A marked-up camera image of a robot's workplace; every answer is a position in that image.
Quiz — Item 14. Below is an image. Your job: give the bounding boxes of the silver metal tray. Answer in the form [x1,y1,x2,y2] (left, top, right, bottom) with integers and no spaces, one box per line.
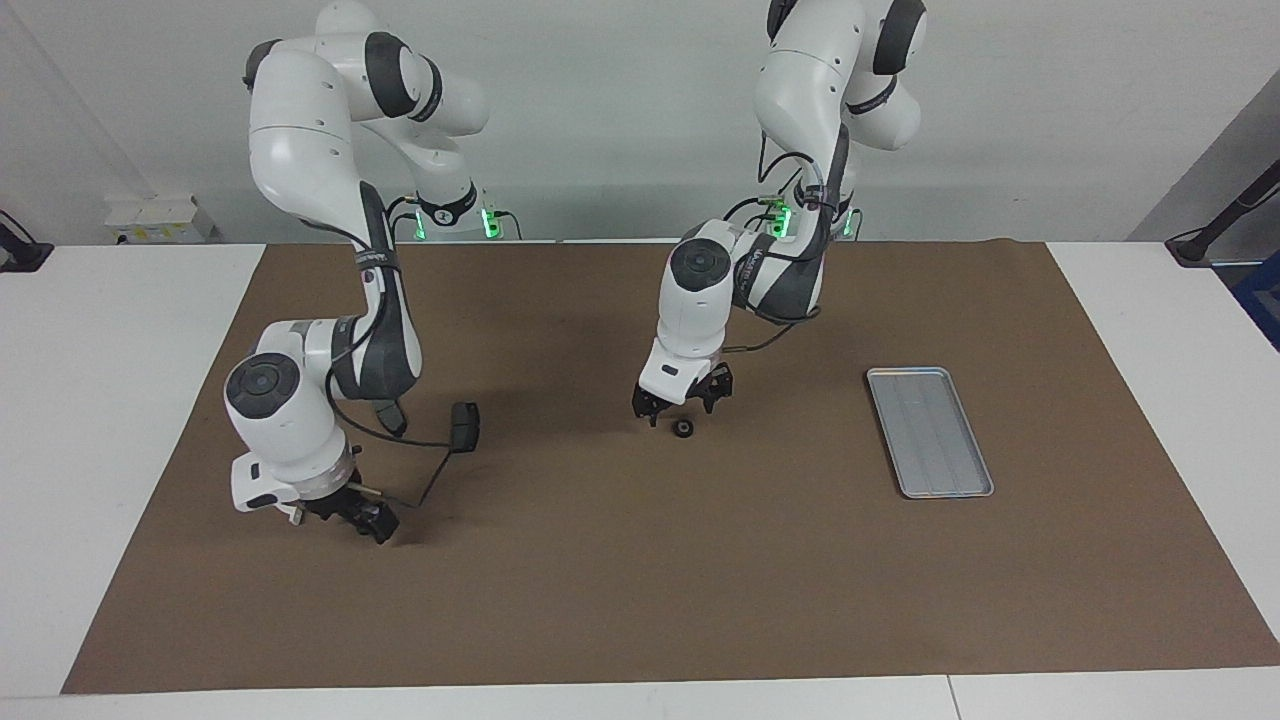
[866,366,995,500]

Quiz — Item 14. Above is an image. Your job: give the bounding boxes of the brown table mat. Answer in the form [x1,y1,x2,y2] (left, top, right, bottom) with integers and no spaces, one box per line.
[60,240,1280,696]

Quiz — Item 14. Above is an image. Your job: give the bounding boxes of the blue object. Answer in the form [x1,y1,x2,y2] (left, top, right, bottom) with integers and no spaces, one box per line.
[1232,250,1280,351]

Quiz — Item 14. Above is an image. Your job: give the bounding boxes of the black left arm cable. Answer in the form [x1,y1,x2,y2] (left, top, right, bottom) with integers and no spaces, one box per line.
[720,148,857,357]

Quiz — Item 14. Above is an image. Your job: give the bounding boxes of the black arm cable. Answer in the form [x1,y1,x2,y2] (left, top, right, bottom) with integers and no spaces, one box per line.
[325,380,461,507]
[720,148,857,357]

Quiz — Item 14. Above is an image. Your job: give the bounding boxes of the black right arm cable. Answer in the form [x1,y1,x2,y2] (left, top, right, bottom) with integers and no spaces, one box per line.
[325,380,461,507]

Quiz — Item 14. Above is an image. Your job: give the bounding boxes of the black left base cable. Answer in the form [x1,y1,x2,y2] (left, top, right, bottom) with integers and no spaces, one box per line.
[720,193,791,241]

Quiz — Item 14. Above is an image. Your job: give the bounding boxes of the black base cable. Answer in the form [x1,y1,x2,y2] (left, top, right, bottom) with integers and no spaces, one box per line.
[383,193,421,243]
[720,193,791,241]

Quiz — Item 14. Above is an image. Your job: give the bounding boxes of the black right base cable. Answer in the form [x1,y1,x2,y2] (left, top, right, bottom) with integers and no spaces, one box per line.
[383,193,421,243]

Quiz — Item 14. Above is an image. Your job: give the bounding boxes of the white wall box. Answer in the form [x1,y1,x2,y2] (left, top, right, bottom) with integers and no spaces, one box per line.
[105,195,217,246]

